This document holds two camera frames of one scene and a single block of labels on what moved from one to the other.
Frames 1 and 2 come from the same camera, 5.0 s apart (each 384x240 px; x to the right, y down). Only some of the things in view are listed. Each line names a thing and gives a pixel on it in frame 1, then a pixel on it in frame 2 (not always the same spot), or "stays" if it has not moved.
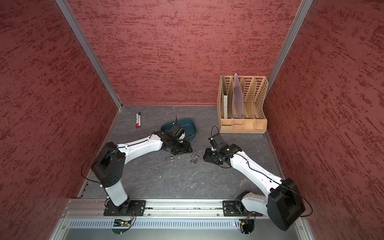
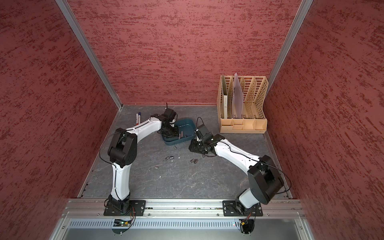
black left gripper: x=186 y=146 → x=175 y=133
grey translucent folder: x=237 y=99 stays
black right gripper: x=207 y=155 → x=193 y=146
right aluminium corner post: x=295 y=29 stays
